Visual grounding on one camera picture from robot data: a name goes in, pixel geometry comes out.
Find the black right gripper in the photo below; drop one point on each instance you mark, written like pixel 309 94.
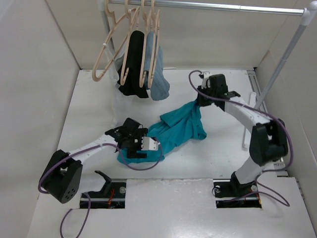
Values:
pixel 201 102

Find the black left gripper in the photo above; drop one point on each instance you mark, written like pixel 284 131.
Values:
pixel 132 152

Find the teal t shirt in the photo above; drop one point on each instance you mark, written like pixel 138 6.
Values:
pixel 174 129

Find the beige wooden hanger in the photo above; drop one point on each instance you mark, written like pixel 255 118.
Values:
pixel 155 45
pixel 111 24

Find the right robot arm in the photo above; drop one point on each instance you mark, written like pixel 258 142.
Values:
pixel 268 141

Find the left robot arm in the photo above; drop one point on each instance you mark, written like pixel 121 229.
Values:
pixel 63 176

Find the light blue hanging shirt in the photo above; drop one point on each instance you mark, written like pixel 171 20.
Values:
pixel 160 86

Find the black hanging shirt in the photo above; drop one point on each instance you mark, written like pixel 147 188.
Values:
pixel 133 62

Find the beige hanger with black shirt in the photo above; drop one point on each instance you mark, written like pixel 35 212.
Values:
pixel 128 12

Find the beige hanger with blue shirt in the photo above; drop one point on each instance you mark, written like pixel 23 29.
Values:
pixel 147 19

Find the empty beige wooden hanger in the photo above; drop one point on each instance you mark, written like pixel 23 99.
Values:
pixel 111 24

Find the white sheer hanging garment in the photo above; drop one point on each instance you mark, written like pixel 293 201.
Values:
pixel 120 103

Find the metal clothes rack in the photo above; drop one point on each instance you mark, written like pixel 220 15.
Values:
pixel 238 33

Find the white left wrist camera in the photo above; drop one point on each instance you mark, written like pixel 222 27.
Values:
pixel 149 144

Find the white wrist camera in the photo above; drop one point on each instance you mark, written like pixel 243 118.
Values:
pixel 205 79
pixel 149 144

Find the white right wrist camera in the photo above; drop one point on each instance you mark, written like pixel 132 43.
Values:
pixel 205 79

